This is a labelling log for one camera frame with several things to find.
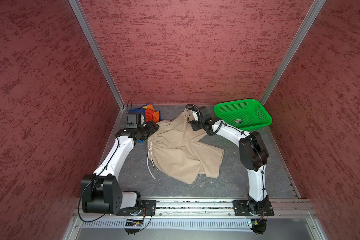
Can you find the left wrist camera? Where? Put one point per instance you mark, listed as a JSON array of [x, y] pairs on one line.
[[135, 120]]

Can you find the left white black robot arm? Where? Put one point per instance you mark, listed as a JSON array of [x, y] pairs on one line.
[[100, 191]]

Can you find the aluminium corner post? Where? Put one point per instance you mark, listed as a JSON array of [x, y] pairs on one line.
[[304, 28], [85, 26]]

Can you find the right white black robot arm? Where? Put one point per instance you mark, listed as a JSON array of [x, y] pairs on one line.
[[252, 150]]

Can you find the green plastic basket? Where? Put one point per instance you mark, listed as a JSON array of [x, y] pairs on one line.
[[252, 113]]

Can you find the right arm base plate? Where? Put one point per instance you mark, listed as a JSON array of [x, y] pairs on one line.
[[253, 209]]

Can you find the left aluminium corner post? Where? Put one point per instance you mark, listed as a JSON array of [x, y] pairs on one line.
[[85, 26]]

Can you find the beige shorts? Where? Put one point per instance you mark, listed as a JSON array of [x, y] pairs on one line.
[[176, 150]]

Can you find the left base connector board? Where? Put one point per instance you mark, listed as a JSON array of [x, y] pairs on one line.
[[134, 223]]

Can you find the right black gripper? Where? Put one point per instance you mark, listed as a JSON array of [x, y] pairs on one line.
[[195, 125]]

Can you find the right aluminium corner post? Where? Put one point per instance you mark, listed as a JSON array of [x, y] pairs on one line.
[[304, 28]]

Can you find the rainbow striped shorts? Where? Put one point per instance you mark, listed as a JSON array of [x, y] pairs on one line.
[[149, 113]]

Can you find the base connector board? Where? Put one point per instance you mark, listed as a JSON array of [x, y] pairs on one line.
[[259, 226], [134, 223]]

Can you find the aluminium front rail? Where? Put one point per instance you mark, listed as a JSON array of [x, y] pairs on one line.
[[208, 208]]

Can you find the white perforated vent strip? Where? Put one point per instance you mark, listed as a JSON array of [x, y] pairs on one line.
[[197, 224]]

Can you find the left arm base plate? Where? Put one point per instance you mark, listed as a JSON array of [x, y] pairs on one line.
[[144, 208]]

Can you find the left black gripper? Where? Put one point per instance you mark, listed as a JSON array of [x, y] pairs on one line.
[[151, 125]]

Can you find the right base connector board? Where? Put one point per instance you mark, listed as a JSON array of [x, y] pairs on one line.
[[259, 226]]

